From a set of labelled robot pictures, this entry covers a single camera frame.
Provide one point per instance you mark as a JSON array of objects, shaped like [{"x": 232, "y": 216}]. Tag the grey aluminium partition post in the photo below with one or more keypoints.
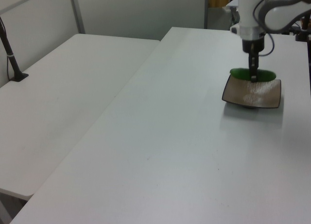
[{"x": 77, "y": 11}]

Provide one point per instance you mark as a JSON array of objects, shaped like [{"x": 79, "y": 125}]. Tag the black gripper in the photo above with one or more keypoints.
[{"x": 260, "y": 43}]

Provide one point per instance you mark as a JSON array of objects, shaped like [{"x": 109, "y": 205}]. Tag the white side table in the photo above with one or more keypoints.
[{"x": 56, "y": 100}]

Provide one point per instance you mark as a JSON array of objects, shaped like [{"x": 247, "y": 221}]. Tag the dark red clamp stand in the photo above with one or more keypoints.
[{"x": 303, "y": 33}]

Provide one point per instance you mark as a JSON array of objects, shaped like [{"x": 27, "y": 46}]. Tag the square brown ceramic plate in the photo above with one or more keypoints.
[{"x": 252, "y": 94}]

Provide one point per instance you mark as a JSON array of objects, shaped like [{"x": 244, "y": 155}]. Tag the black camera stand pole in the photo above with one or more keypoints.
[{"x": 12, "y": 58}]

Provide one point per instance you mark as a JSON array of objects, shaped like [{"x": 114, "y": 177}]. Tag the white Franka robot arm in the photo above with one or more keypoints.
[{"x": 247, "y": 12}]

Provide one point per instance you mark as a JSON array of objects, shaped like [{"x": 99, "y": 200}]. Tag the green cucumber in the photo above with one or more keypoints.
[{"x": 240, "y": 73}]

